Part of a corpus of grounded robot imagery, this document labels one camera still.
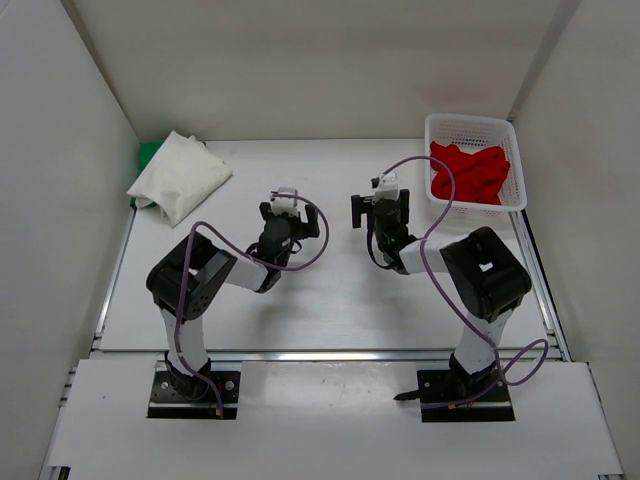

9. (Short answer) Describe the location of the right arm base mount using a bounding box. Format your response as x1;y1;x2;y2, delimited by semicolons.
394;356;515;423

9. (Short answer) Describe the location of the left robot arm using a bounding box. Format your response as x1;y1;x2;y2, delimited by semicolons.
146;190;328;403

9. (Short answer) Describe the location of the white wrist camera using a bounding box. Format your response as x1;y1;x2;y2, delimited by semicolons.
270;187;298;215
371;171;399;202

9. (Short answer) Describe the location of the white plastic basket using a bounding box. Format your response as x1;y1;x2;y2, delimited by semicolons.
425;113;527;217

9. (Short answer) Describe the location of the red t shirt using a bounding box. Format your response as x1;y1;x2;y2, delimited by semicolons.
430;142;510;205

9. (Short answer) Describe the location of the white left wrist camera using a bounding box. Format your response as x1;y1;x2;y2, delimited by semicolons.
270;187;298;215

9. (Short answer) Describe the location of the green t shirt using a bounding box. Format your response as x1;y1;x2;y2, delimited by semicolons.
137;141;163;177

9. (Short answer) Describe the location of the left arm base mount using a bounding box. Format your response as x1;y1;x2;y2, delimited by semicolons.
147;362;241;420

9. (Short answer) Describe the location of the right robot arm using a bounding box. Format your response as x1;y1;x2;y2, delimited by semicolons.
351;189;532;409

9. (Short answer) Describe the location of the aluminium table rail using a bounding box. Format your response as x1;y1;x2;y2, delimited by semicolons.
207;349;452;362

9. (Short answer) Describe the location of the white t shirt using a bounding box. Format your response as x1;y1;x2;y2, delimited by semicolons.
127;131;233;227

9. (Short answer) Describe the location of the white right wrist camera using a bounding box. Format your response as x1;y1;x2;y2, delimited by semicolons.
371;171;399;202

